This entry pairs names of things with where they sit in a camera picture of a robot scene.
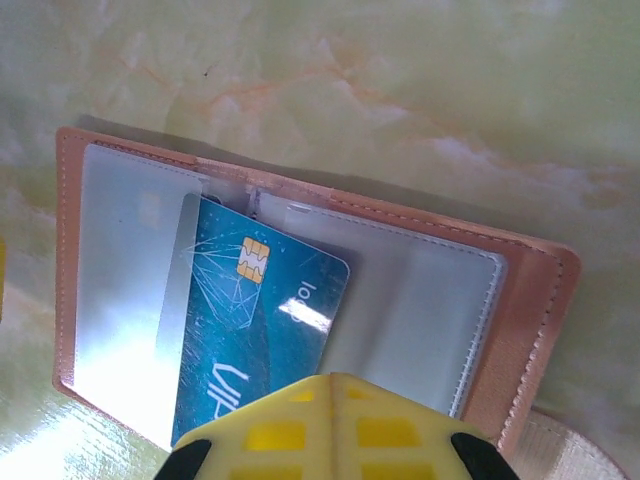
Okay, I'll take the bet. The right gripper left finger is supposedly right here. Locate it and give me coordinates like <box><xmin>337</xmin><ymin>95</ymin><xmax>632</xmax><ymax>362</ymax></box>
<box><xmin>157</xmin><ymin>372</ymin><xmax>335</xmax><ymax>480</ymax></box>

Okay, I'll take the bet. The brown leather card holder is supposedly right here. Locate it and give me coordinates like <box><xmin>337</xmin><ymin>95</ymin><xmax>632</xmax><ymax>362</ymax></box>
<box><xmin>52</xmin><ymin>125</ymin><xmax>631</xmax><ymax>480</ymax></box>

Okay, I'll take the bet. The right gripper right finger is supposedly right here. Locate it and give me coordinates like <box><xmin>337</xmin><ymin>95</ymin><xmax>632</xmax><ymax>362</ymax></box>
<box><xmin>332</xmin><ymin>372</ymin><xmax>521</xmax><ymax>480</ymax></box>

